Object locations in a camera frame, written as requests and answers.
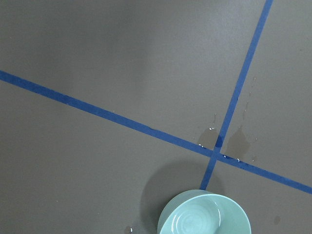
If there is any pale green ceramic bowl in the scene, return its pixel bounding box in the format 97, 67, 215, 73
157, 190, 252, 234

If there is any brown paper table cover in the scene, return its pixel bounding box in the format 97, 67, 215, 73
0, 0, 312, 234

